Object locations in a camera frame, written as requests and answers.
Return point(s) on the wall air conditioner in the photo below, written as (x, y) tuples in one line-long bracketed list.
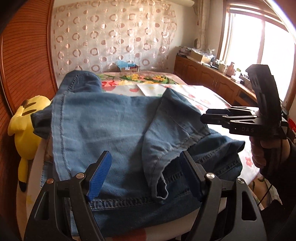
[(186, 3)]

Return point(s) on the cardboard box on counter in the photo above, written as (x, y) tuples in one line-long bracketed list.
[(200, 57)]

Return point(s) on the pink bottle on counter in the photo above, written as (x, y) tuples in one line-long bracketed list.
[(230, 69)]

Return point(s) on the white tissue box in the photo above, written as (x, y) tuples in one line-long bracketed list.
[(236, 79)]

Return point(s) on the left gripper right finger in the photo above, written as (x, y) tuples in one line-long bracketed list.
[(228, 210)]

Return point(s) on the floral pink bed blanket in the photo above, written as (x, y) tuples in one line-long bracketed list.
[(111, 80)]

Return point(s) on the yellow Pikachu plush toy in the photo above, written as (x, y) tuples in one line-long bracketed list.
[(26, 142)]

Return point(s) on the white strawberry print sheet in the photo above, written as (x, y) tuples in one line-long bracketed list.
[(200, 97)]

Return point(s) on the white mug on counter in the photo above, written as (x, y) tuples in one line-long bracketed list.
[(222, 67)]

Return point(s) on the window side drape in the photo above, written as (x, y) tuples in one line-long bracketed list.
[(202, 11)]

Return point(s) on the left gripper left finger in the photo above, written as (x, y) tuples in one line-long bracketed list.
[(48, 219)]

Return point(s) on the long wooden cabinet counter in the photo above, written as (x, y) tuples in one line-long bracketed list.
[(193, 73)]

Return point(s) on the blue denim jeans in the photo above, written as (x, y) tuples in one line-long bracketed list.
[(145, 185)]

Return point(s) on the person right hand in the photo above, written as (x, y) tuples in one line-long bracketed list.
[(272, 150)]

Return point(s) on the window with wooden frame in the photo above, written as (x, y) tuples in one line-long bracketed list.
[(252, 32)]

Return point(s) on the pink circle pattern curtain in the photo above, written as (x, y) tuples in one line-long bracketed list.
[(96, 35)]

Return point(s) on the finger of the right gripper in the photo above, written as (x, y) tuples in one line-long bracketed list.
[(225, 120), (233, 111)]

